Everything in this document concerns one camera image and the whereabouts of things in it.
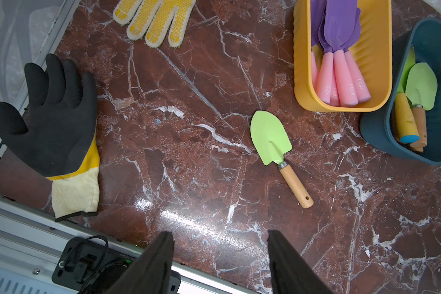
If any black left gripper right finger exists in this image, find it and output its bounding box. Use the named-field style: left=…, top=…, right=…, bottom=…
left=268, top=230, right=331, bottom=294

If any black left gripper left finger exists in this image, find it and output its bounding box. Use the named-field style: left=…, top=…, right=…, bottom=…
left=107, top=232, right=175, bottom=294

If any green shovel wooden handle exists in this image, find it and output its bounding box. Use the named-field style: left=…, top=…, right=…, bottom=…
left=405, top=62, right=437, bottom=153
left=250, top=110, right=314, bottom=209

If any green trowel yellow handle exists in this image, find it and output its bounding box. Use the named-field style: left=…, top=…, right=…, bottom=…
left=395, top=45, right=420, bottom=144

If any purple square shovel pink handle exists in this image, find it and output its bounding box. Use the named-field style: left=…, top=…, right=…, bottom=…
left=316, top=1, right=333, bottom=104
left=324, top=0, right=358, bottom=107

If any yellow storage box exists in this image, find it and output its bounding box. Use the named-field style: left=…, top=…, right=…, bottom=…
left=294, top=1, right=393, bottom=112

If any dark teal storage box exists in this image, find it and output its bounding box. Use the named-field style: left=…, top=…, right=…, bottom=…
left=360, top=17, right=441, bottom=165

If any black and yellow glove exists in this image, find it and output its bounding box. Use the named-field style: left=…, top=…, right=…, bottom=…
left=0, top=53, right=100, bottom=222

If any yellow rubber glove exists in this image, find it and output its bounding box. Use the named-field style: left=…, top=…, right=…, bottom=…
left=113, top=0, right=196, bottom=48

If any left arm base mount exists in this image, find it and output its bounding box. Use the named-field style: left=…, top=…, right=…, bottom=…
left=51, top=234, right=182, bottom=294

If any aluminium front rail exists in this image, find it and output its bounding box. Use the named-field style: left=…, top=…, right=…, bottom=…
left=0, top=195, right=258, bottom=294

